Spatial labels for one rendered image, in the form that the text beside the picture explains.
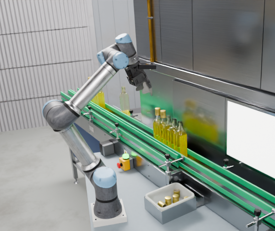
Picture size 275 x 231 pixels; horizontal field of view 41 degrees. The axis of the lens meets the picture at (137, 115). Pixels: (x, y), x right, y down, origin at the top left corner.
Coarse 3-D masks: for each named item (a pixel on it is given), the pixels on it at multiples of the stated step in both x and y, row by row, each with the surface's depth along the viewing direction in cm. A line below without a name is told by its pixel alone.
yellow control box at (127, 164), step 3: (129, 156) 246; (120, 159) 244; (123, 159) 242; (129, 159) 242; (132, 159) 243; (120, 162) 245; (123, 162) 240; (126, 162) 241; (129, 162) 243; (132, 162) 243; (123, 165) 241; (126, 165) 242; (129, 165) 243; (132, 165) 244; (123, 168) 242; (126, 168) 242; (129, 168) 244
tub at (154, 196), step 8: (176, 184) 208; (152, 192) 201; (160, 192) 204; (168, 192) 207; (184, 192) 203; (192, 192) 198; (152, 200) 194; (160, 200) 205; (184, 200) 192; (160, 208) 187; (168, 208) 188
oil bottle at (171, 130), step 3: (171, 126) 220; (177, 126) 220; (168, 129) 221; (171, 129) 218; (174, 129) 217; (168, 132) 221; (171, 132) 219; (168, 135) 222; (171, 135) 219; (171, 138) 220; (171, 141) 221; (171, 144) 222; (171, 147) 223; (174, 147) 220
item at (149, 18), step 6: (150, 6) 237; (150, 12) 238; (150, 18) 238; (150, 24) 240; (150, 30) 241; (150, 36) 243; (150, 42) 244; (150, 48) 246; (150, 54) 247; (150, 60) 249
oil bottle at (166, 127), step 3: (171, 123) 225; (165, 126) 223; (168, 126) 222; (165, 129) 224; (165, 132) 225; (165, 135) 225; (165, 138) 226; (168, 138) 224; (165, 141) 227; (168, 141) 224; (165, 144) 228; (168, 144) 225
